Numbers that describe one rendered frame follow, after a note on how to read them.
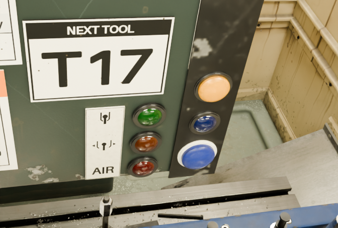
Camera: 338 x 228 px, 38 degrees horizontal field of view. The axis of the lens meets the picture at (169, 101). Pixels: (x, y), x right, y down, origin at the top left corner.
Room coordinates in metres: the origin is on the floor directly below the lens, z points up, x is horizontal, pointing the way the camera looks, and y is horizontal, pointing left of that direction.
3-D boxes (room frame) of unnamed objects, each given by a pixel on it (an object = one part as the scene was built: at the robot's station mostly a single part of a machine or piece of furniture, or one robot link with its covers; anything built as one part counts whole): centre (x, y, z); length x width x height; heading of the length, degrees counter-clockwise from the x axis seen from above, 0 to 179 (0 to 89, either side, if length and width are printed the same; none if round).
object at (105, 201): (0.62, 0.10, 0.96); 0.03 x 0.03 x 0.13
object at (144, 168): (0.28, 0.01, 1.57); 0.02 x 0.01 x 0.02; 109
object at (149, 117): (0.28, 0.01, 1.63); 0.02 x 0.01 x 0.02; 109
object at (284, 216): (0.43, -0.19, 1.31); 0.02 x 0.02 x 0.03
